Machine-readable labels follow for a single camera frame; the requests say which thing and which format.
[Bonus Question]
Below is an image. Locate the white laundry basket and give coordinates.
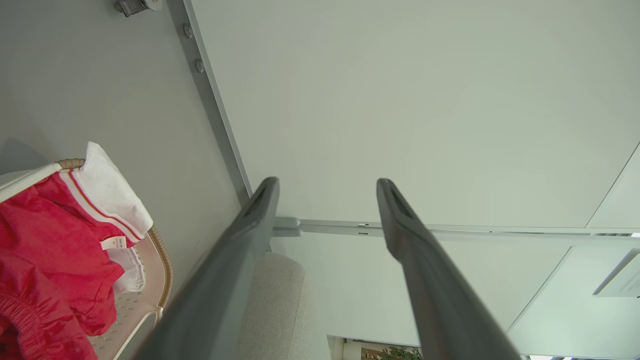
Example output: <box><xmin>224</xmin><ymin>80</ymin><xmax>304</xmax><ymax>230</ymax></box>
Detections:
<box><xmin>0</xmin><ymin>158</ymin><xmax>174</xmax><ymax>360</ymax></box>

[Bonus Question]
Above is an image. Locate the grey partition base rail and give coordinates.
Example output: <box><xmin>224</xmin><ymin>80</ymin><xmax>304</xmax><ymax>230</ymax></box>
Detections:
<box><xmin>167</xmin><ymin>0</ymin><xmax>253</xmax><ymax>206</ymax></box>

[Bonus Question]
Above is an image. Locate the red garment with elastic waistband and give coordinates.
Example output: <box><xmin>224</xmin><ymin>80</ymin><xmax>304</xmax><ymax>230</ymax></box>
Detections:
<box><xmin>0</xmin><ymin>250</ymin><xmax>98</xmax><ymax>360</ymax></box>

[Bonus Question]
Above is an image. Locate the grey couch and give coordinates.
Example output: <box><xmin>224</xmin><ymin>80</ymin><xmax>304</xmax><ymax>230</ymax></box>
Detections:
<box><xmin>235</xmin><ymin>252</ymin><xmax>333</xmax><ymax>360</ymax></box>

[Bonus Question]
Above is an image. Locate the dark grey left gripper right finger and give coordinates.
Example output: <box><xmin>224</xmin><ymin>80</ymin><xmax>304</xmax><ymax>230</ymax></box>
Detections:
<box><xmin>376</xmin><ymin>178</ymin><xmax>521</xmax><ymax>360</ymax></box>

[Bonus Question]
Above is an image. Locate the red jersey with striped trim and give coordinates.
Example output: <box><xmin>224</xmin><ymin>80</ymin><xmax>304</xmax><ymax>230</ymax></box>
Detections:
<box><xmin>0</xmin><ymin>170</ymin><xmax>143</xmax><ymax>337</ymax></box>

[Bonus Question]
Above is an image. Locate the white cloth garment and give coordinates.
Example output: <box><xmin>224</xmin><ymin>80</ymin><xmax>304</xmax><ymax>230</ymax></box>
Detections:
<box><xmin>70</xmin><ymin>141</ymin><xmax>154</xmax><ymax>293</ymax></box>

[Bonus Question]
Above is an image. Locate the grey metal partition post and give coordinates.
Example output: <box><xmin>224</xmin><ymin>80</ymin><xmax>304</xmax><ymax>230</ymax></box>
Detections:
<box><xmin>272</xmin><ymin>216</ymin><xmax>640</xmax><ymax>247</ymax></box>

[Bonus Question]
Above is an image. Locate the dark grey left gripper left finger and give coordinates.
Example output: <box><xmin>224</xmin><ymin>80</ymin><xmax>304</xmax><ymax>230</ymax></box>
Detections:
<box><xmin>132</xmin><ymin>176</ymin><xmax>280</xmax><ymax>360</ymax></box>

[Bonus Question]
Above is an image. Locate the white wall sign plate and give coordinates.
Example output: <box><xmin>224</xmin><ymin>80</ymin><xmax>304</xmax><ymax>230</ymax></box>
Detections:
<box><xmin>592</xmin><ymin>249</ymin><xmax>640</xmax><ymax>299</ymax></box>

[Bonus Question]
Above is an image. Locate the green potted plant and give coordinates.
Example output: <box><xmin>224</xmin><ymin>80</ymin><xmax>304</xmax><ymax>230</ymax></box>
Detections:
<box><xmin>382</xmin><ymin>346</ymin><xmax>423</xmax><ymax>360</ymax></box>

